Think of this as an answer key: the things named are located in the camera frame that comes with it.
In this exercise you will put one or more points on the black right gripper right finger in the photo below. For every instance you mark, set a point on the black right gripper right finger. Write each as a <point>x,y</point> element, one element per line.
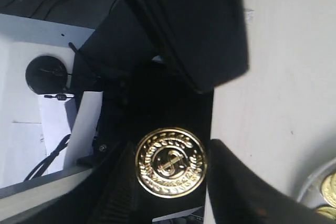
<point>238,195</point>

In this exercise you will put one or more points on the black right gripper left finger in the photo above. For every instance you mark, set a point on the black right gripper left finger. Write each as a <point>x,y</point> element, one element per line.
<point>101,194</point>

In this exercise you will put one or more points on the gold coin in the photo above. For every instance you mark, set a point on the gold coin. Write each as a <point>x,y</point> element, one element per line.
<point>170,162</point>

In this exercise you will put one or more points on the round steel plate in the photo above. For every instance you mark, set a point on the round steel plate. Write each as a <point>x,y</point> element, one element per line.
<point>318,191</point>

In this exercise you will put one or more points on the white paper sheet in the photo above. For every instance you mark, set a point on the white paper sheet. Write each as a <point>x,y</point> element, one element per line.
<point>62,118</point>

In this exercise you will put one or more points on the black round desk grommet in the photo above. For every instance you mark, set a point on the black round desk grommet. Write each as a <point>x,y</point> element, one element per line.
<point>46,75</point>

